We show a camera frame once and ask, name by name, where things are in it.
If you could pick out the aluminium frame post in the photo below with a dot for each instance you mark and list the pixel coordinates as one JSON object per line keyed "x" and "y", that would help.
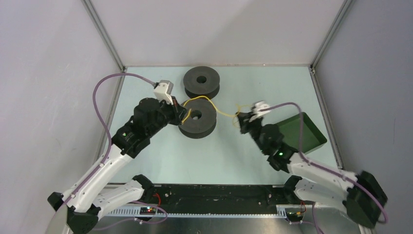
{"x": 336, "y": 24}
{"x": 102, "y": 31}

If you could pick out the white slotted cable duct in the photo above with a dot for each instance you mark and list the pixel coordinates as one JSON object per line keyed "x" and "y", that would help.
{"x": 146, "y": 211}

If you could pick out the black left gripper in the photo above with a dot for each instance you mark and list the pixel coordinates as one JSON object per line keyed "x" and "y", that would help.
{"x": 177, "y": 110}

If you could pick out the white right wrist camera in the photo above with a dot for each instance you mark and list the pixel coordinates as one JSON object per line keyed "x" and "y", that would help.
{"x": 258, "y": 110}

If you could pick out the dark grey spool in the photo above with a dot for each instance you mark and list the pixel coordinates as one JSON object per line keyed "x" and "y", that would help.
{"x": 201, "y": 121}
{"x": 201, "y": 81}

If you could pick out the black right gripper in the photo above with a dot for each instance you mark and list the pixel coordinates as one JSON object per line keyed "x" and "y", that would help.
{"x": 244, "y": 119}

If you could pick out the right aluminium frame post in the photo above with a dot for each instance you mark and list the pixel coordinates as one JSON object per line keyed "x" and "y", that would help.
{"x": 336, "y": 24}

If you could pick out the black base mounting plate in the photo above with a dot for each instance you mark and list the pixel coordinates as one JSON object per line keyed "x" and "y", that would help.
{"x": 219, "y": 198}

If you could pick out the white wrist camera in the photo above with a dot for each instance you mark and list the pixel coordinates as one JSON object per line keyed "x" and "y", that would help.
{"x": 258, "y": 110}
{"x": 163, "y": 90}

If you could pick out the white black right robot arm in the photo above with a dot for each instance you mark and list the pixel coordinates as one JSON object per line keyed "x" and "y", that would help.
{"x": 358, "y": 195}

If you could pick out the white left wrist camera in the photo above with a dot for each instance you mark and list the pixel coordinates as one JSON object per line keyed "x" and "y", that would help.
{"x": 163, "y": 90}

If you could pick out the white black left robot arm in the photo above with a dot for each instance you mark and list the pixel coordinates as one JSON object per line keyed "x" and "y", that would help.
{"x": 81, "y": 207}

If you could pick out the left aluminium frame post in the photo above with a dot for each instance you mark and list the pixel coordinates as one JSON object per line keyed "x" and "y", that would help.
{"x": 102, "y": 31}

